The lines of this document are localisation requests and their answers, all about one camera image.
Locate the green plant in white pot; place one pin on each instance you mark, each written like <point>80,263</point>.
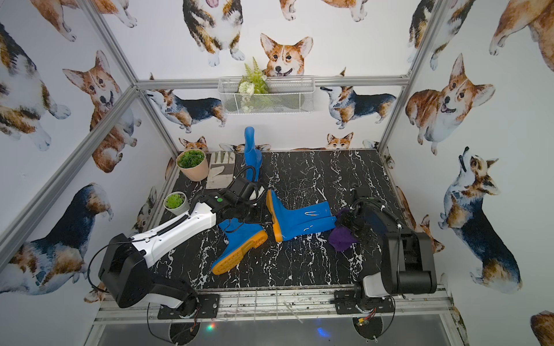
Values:
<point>174,201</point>

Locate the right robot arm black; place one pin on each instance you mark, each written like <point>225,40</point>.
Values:
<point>407,258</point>

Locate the white grey work glove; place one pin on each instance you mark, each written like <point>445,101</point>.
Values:
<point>221,170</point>

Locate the purple cloth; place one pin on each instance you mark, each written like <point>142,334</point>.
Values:
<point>341,237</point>

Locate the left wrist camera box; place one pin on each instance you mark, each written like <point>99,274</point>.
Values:
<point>241,190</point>

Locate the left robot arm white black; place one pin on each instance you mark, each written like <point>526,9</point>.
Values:
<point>126,266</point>

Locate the green plant in pink pot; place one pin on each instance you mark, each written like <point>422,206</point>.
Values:
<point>191,158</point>

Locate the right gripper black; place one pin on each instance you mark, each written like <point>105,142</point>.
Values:
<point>363,234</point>

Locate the white wire wall basket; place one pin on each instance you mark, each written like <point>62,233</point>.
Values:
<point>277,95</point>

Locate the blue rubber boot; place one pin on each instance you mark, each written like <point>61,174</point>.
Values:
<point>253,156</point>
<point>242,237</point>
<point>288,224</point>

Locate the fern and white flower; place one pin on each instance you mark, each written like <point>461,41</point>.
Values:
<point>253,82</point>

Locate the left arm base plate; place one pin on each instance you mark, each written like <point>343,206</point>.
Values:
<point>203,306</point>

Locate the small white plant pot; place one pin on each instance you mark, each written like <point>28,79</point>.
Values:
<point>182,209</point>

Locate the pink ribbed plant pot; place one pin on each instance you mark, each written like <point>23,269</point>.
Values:
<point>198,173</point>

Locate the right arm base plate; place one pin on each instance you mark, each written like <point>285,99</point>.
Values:
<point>355,302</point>

